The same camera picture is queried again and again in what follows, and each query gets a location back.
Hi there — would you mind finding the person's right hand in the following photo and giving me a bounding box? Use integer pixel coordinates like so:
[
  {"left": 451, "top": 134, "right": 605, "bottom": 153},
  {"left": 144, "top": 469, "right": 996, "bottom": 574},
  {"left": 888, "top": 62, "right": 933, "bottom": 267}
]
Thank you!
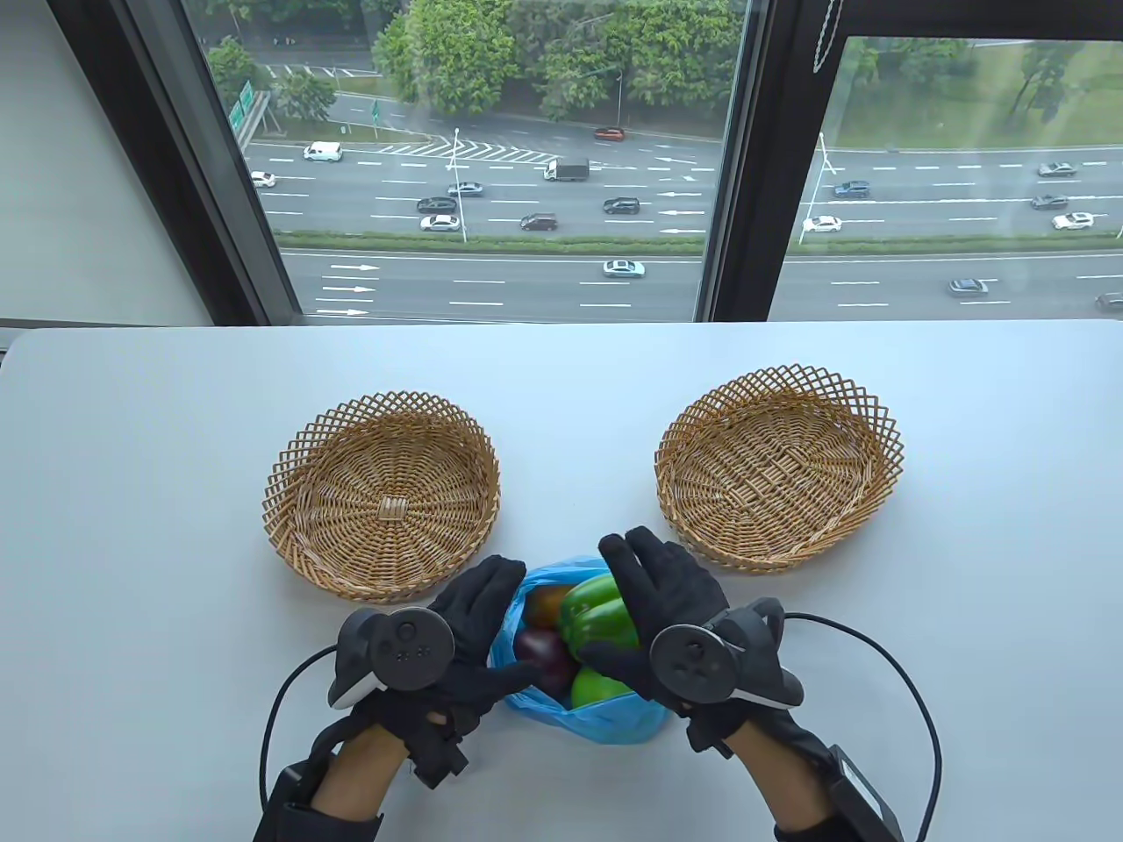
[{"left": 575, "top": 526, "right": 830, "bottom": 760}]

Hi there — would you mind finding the person's left hand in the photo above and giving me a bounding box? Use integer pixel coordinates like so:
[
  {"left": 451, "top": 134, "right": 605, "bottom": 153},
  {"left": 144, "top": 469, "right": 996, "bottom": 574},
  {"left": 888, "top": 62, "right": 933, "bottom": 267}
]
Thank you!
[{"left": 338, "top": 554, "right": 545, "bottom": 790}]

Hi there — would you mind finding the dark purple toy fruit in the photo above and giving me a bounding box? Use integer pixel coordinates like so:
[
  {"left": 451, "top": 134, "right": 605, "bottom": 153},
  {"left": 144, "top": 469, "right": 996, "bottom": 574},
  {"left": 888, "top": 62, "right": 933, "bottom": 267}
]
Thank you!
[{"left": 513, "top": 627, "right": 580, "bottom": 700}]

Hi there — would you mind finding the green toy bell pepper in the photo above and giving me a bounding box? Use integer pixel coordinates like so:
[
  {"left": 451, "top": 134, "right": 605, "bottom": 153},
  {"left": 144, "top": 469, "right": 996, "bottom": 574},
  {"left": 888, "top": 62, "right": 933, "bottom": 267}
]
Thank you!
[{"left": 557, "top": 573, "right": 641, "bottom": 667}]

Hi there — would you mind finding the green toy apple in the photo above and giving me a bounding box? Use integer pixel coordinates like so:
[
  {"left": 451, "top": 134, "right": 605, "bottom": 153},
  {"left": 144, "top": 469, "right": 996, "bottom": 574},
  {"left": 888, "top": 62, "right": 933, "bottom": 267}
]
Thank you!
[{"left": 570, "top": 667, "right": 634, "bottom": 711}]

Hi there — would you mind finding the blue plastic bag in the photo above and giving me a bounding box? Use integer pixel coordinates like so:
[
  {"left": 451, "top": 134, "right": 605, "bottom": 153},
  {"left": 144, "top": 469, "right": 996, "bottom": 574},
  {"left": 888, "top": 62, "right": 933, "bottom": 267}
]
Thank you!
[{"left": 487, "top": 554, "right": 676, "bottom": 746}]

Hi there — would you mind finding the person's right forearm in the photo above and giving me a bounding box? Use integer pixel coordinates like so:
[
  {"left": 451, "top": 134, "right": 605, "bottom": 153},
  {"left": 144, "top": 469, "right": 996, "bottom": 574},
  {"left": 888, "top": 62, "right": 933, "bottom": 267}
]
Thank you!
[{"left": 728, "top": 724, "right": 878, "bottom": 842}]

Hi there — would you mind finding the person's left forearm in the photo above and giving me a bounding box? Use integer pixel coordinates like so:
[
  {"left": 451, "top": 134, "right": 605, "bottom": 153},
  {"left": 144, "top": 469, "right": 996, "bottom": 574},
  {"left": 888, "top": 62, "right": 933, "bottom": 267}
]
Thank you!
[{"left": 254, "top": 724, "right": 413, "bottom": 842}]

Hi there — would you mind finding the yellow orange toy mango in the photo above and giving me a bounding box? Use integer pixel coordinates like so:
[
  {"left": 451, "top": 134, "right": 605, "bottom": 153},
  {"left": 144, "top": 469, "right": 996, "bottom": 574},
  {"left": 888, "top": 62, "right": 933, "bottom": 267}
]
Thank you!
[{"left": 524, "top": 583, "right": 576, "bottom": 631}]

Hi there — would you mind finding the black round hand tracker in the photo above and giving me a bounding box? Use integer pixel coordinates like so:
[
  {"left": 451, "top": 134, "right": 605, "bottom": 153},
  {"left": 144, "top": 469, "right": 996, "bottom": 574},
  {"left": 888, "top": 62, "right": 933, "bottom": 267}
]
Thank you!
[
  {"left": 327, "top": 610, "right": 455, "bottom": 711},
  {"left": 647, "top": 598, "right": 804, "bottom": 713}
]

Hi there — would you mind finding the round wicker basket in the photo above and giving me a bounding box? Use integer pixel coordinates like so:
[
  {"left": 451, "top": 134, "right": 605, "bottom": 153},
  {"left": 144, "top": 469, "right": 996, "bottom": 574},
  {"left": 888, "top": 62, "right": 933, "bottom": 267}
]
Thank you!
[
  {"left": 261, "top": 391, "right": 502, "bottom": 606},
  {"left": 654, "top": 364, "right": 905, "bottom": 575}
]

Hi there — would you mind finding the black wrist camera unit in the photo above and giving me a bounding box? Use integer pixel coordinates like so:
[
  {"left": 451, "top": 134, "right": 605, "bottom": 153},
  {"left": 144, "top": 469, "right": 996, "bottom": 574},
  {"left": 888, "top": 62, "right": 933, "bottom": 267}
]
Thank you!
[
  {"left": 772, "top": 744, "right": 905, "bottom": 842},
  {"left": 254, "top": 759, "right": 383, "bottom": 842}
]

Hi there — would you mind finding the black window frame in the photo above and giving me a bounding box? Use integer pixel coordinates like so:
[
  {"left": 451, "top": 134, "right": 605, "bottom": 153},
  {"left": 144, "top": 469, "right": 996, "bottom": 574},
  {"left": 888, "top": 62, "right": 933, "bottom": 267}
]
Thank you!
[{"left": 48, "top": 0, "right": 1123, "bottom": 325}]

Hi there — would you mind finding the white bead chain cord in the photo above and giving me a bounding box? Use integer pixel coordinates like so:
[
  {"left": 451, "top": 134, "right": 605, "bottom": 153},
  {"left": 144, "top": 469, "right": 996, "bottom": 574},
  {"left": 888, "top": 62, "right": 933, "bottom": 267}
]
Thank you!
[{"left": 812, "top": 0, "right": 843, "bottom": 75}]

